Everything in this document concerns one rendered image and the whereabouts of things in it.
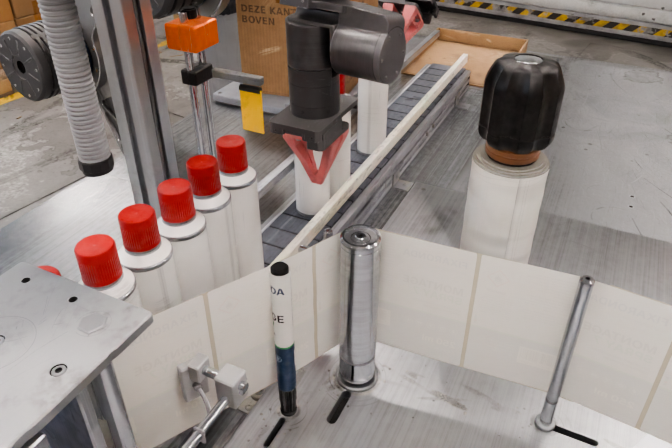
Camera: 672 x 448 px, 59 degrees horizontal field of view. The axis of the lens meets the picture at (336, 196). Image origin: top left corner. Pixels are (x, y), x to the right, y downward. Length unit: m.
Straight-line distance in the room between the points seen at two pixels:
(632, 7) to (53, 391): 4.79
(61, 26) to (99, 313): 0.31
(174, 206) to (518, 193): 0.36
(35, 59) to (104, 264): 1.08
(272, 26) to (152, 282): 0.85
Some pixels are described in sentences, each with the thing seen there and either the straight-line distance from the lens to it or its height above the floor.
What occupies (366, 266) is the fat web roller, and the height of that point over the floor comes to 1.05.
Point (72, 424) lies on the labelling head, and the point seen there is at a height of 1.10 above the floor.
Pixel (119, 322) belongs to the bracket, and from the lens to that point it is 0.37.
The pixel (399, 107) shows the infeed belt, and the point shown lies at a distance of 1.25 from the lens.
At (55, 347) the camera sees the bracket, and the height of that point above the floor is 1.14.
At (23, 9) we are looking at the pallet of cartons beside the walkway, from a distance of 4.09.
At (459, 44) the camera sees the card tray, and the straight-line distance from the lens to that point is 1.81.
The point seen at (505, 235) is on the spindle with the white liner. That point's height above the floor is 0.99.
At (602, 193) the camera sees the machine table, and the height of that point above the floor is 0.83.
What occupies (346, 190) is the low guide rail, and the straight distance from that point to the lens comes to 0.89.
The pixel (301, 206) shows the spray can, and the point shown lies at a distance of 0.89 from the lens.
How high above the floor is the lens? 1.39
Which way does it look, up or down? 33 degrees down
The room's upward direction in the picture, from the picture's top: straight up
